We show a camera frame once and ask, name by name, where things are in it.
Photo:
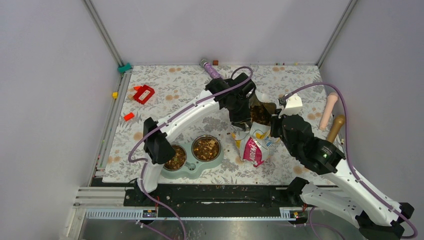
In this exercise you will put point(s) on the pet food bag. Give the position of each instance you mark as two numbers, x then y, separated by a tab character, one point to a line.
253	143

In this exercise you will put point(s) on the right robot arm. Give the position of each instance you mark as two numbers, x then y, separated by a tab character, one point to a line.
376	216

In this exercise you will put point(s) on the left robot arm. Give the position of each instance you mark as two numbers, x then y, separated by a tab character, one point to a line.
232	94

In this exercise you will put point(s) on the green double pet bowl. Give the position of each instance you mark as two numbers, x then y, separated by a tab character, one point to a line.
191	159

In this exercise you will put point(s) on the floral table mat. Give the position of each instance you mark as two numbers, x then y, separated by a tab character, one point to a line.
176	85

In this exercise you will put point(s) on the purple glitter microphone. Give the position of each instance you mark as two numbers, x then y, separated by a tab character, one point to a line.
209	69

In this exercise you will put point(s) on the red plastic block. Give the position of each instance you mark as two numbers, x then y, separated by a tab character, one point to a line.
143	94

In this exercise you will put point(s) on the small orange-red block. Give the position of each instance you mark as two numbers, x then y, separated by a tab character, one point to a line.
129	116

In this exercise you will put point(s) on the teal corner clip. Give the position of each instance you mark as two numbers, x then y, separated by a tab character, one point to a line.
124	68

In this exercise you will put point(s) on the pink microphone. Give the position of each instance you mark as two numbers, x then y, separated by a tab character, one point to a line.
332	98

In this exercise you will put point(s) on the gold microphone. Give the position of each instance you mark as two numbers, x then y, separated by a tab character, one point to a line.
337	124

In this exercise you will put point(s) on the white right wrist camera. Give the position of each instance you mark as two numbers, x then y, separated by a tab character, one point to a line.
291	104

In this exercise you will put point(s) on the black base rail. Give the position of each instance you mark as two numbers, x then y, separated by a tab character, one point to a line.
216	201

